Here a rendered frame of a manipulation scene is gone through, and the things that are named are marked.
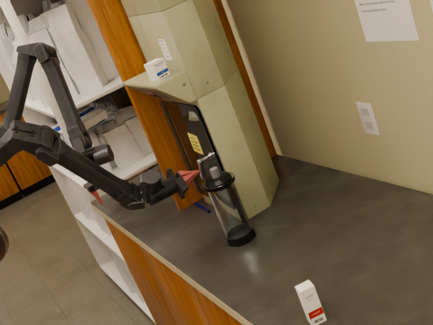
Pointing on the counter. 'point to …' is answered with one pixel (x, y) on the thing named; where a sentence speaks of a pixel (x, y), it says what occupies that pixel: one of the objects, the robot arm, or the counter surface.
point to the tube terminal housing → (214, 93)
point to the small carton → (156, 69)
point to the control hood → (165, 86)
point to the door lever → (203, 165)
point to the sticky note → (195, 143)
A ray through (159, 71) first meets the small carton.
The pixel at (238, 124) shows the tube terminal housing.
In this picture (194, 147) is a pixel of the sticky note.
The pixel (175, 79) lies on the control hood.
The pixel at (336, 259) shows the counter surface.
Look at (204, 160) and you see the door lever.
